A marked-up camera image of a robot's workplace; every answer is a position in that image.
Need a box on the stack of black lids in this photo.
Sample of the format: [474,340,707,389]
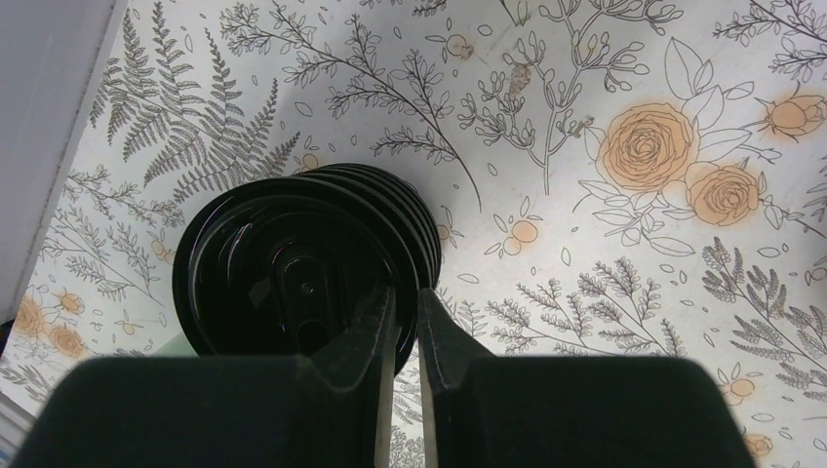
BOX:
[172,163,442,369]

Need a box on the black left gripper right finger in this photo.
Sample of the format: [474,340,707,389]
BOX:
[417,289,493,467]

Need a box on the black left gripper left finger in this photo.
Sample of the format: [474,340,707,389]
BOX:
[303,287,396,467]

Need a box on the floral table mat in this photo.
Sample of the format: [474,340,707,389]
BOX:
[1,1,826,467]

